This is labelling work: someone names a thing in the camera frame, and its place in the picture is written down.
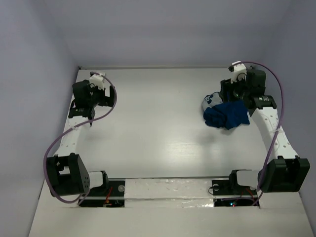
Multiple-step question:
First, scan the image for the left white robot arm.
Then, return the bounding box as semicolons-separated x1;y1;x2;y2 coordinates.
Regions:
43;72;117;202

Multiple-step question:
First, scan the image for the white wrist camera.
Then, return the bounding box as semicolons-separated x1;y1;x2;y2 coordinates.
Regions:
228;61;247;84
89;72;106;90

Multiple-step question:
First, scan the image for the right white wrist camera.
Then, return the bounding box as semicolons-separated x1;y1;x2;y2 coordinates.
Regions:
228;61;247;84

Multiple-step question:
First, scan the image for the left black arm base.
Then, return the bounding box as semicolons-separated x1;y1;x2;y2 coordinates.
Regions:
79;179;125;208

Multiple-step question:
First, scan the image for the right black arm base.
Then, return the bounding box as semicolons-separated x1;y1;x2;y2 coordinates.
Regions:
207;179;258;207

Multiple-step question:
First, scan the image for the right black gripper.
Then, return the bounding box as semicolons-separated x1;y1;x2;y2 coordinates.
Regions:
218;73;250;103

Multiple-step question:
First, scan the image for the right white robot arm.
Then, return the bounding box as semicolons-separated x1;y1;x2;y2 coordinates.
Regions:
220;64;310;194

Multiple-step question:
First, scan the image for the white foam strip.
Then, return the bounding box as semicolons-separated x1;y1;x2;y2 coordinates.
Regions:
124;178;214;208

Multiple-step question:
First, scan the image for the blue printed t-shirt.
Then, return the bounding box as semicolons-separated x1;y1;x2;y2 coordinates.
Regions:
202;92;250;130

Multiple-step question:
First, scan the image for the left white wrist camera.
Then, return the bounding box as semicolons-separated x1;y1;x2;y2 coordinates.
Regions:
89;72;106;90

